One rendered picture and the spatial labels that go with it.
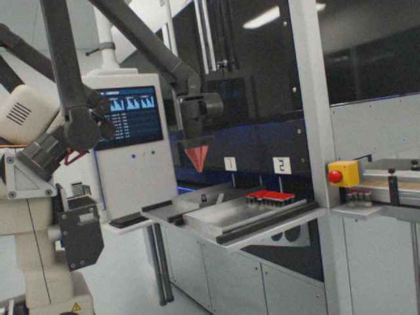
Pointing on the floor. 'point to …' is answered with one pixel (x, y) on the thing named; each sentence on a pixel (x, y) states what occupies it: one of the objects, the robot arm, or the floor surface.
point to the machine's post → (321, 153)
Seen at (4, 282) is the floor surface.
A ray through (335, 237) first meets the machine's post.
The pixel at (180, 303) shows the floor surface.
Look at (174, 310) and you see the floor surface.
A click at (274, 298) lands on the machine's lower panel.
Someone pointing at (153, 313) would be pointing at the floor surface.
